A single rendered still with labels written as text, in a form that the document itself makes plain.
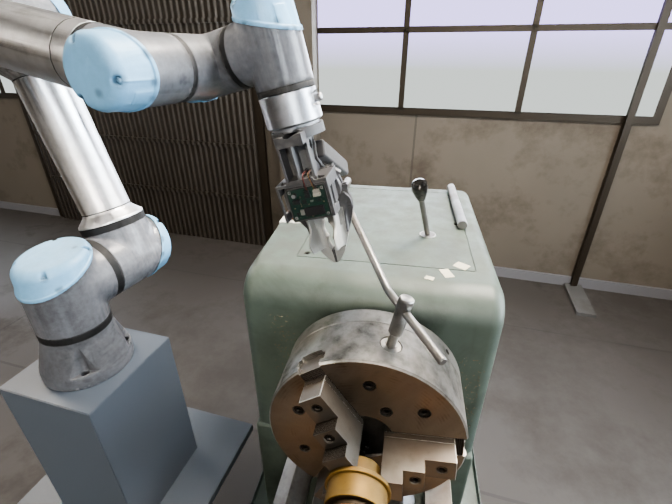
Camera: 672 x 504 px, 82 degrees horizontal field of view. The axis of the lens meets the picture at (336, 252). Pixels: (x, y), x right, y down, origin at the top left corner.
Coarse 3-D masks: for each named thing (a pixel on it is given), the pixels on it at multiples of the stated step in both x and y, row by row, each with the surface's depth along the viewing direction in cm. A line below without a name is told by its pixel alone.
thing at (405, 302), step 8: (400, 296) 53; (408, 296) 53; (400, 304) 53; (408, 304) 52; (400, 312) 53; (392, 320) 55; (400, 320) 53; (392, 328) 55; (400, 328) 54; (392, 336) 56; (400, 336) 55; (392, 344) 56
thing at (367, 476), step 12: (360, 456) 55; (336, 468) 52; (348, 468) 52; (360, 468) 51; (372, 468) 54; (336, 480) 51; (348, 480) 50; (360, 480) 50; (372, 480) 51; (384, 480) 52; (336, 492) 50; (348, 492) 49; (360, 492) 49; (372, 492) 50; (384, 492) 51
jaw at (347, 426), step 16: (304, 368) 58; (320, 368) 56; (320, 384) 55; (304, 400) 54; (320, 400) 53; (336, 400) 55; (320, 416) 54; (336, 416) 54; (352, 416) 57; (320, 432) 53; (336, 432) 52; (352, 432) 55; (336, 448) 53; (352, 448) 53; (336, 464) 52; (352, 464) 52
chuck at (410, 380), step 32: (320, 352) 58; (352, 352) 55; (384, 352) 55; (416, 352) 57; (288, 384) 58; (352, 384) 56; (384, 384) 55; (416, 384) 54; (448, 384) 57; (288, 416) 62; (384, 416) 58; (416, 416) 57; (448, 416) 55; (288, 448) 66; (320, 448) 64
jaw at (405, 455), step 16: (384, 432) 59; (400, 432) 59; (384, 448) 57; (400, 448) 56; (416, 448) 56; (432, 448) 56; (448, 448) 56; (384, 464) 54; (400, 464) 54; (416, 464) 54; (432, 464) 55; (448, 464) 54; (400, 480) 52; (416, 480) 54; (400, 496) 53
